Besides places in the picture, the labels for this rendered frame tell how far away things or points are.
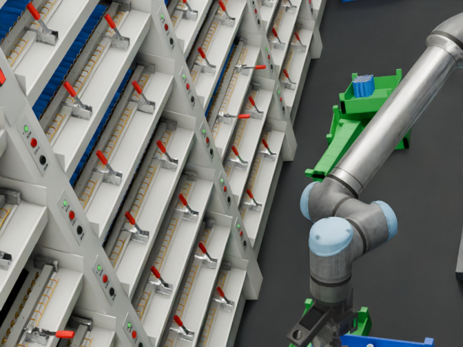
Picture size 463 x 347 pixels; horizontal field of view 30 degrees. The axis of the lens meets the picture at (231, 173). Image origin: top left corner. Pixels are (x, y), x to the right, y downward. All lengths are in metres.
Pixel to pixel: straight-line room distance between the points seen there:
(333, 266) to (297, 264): 1.11
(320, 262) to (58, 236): 0.54
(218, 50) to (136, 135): 0.68
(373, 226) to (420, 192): 1.22
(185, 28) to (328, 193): 0.74
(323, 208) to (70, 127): 0.59
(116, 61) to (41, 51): 0.31
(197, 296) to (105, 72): 0.76
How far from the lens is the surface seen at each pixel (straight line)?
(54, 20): 1.87
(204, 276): 2.51
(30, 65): 1.74
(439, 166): 3.18
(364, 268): 2.87
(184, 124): 2.40
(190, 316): 2.42
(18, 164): 1.66
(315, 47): 3.87
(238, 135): 2.93
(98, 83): 1.98
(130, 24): 2.17
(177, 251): 2.33
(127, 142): 2.09
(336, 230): 1.83
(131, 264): 2.06
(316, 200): 1.98
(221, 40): 2.75
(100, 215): 1.92
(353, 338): 2.21
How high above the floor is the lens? 2.07
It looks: 38 degrees down
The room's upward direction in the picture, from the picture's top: 19 degrees counter-clockwise
